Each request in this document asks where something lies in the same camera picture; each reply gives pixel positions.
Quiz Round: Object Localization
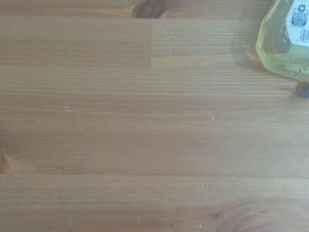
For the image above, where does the yellow sanitizer bottle clear pump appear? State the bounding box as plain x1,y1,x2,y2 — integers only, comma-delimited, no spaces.
255,0,309,82

